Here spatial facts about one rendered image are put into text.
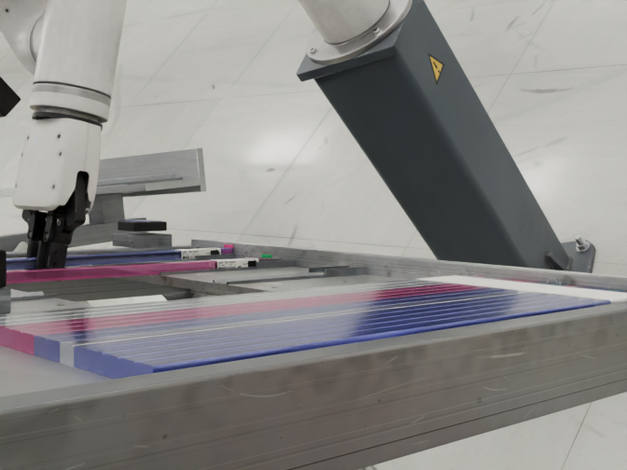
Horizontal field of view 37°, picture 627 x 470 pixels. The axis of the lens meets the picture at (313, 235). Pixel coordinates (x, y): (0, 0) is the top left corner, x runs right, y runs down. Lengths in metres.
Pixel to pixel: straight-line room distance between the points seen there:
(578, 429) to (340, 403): 1.25
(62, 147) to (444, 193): 0.80
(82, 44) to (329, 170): 1.65
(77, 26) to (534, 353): 0.62
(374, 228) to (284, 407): 1.88
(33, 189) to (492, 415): 0.61
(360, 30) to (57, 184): 0.64
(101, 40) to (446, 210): 0.81
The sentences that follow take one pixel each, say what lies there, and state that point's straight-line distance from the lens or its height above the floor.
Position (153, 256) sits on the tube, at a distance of 1.11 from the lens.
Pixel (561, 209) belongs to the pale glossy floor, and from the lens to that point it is 2.07.
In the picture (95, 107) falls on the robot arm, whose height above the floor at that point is 1.00.
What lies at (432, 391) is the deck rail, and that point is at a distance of 0.53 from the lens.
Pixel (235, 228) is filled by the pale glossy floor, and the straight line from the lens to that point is 2.67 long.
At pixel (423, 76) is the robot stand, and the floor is 0.61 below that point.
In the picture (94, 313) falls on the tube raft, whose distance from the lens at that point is 0.61.
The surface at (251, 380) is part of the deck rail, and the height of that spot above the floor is 1.08.
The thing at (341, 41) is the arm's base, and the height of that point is 0.71.
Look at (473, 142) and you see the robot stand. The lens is 1.61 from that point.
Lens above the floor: 1.34
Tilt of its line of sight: 33 degrees down
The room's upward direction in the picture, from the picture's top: 38 degrees counter-clockwise
